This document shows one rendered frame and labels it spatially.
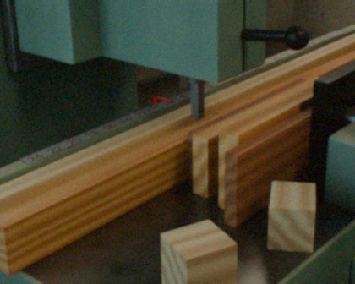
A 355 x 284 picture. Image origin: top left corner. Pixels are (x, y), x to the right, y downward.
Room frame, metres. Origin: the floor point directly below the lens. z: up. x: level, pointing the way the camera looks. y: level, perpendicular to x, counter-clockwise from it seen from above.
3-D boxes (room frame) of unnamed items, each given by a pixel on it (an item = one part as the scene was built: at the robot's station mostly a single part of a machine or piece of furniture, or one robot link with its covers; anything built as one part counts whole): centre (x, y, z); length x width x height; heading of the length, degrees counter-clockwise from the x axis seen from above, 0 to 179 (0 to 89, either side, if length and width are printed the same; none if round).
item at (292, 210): (0.45, -0.09, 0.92); 0.04 x 0.03 x 0.04; 169
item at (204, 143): (0.60, -0.08, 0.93); 0.20 x 0.02 x 0.06; 139
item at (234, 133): (0.56, -0.10, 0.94); 0.18 x 0.02 x 0.07; 139
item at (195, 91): (0.58, -0.02, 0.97); 0.01 x 0.01 x 0.05; 49
